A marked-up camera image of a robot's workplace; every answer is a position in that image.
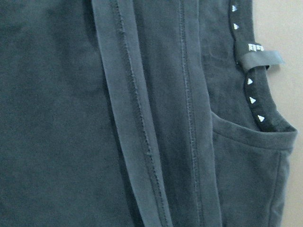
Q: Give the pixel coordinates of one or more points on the black printed t-shirt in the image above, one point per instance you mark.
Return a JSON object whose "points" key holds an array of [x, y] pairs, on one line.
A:
{"points": [[138, 113]]}

